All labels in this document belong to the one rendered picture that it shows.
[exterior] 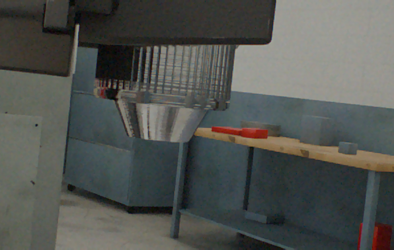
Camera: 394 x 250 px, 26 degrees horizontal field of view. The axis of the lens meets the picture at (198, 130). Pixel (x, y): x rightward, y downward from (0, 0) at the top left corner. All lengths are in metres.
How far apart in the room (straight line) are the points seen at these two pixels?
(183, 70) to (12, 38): 0.06
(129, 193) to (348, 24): 2.52
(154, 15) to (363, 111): 5.96
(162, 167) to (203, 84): 7.44
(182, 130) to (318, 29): 6.40
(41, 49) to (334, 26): 6.33
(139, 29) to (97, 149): 7.90
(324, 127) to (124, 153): 2.27
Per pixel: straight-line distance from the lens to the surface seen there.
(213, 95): 0.28
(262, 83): 7.16
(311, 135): 6.12
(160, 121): 0.28
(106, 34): 0.26
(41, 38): 0.24
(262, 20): 0.27
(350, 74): 6.36
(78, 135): 8.57
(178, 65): 0.27
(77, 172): 8.52
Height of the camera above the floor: 1.21
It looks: 3 degrees down
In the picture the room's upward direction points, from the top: 6 degrees clockwise
